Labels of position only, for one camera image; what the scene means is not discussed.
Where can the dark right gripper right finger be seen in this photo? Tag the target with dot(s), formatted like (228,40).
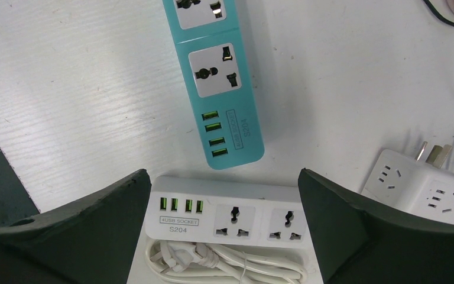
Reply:
(359,240)

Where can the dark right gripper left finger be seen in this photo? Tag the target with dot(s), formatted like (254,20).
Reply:
(90,240)

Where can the teal power strip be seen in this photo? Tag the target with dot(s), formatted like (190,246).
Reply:
(209,46)

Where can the white cube plug adapter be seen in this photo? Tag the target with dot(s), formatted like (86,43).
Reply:
(408,184)

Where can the white power strip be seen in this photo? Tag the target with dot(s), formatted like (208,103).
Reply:
(219,212)

